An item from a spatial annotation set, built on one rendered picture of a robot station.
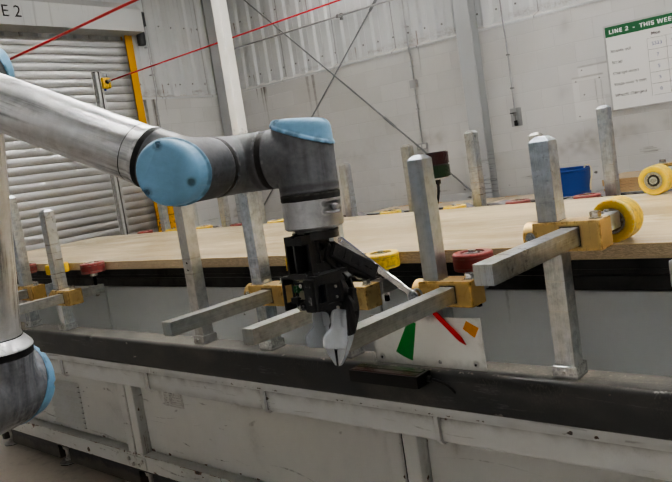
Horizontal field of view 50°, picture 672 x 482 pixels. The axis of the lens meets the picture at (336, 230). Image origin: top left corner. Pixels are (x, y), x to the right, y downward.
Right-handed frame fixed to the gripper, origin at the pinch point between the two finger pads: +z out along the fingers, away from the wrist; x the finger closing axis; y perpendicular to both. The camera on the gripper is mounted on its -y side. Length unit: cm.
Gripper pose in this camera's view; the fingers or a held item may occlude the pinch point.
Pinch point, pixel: (341, 355)
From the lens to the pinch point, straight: 112.1
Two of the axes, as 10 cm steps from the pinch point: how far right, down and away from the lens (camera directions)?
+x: 7.4, -0.5, -6.7
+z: 1.3, 9.9, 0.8
